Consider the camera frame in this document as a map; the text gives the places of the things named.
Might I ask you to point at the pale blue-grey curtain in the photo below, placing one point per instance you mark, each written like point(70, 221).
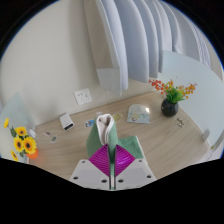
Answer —
point(140, 40)

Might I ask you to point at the tiny white sticker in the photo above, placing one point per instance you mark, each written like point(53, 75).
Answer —
point(99, 113)

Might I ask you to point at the orange and green artificial flowers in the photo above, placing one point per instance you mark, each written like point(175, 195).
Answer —
point(173, 93)

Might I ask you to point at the small pinkish sticker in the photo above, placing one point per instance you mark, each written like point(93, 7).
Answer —
point(47, 133)

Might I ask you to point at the small green-grey sticker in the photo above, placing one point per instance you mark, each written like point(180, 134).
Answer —
point(53, 138)

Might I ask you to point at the orange round vase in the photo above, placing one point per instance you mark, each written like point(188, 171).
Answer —
point(34, 154)

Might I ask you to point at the white wall socket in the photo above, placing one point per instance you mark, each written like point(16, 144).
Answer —
point(83, 96)

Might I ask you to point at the yellow artificial sunflower bouquet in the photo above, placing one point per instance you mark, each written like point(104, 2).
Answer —
point(28, 145)

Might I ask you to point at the green towel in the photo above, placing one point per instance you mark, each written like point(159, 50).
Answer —
point(95, 138)

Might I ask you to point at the frosted glass desk partition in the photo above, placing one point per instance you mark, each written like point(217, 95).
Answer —
point(206, 100)
point(16, 110)

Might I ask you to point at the small white box device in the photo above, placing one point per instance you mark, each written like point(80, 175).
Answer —
point(66, 121)

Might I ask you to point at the small metal key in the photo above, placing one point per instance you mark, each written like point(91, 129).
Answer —
point(180, 122)

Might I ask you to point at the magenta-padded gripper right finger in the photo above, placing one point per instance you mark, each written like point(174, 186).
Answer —
point(124, 160)

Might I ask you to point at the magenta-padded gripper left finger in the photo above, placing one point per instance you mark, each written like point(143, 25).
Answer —
point(100, 160)

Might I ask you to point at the small yellowish sticker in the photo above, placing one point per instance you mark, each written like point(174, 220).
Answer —
point(117, 117)

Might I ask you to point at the black round vase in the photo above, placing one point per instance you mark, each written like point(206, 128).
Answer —
point(169, 108)

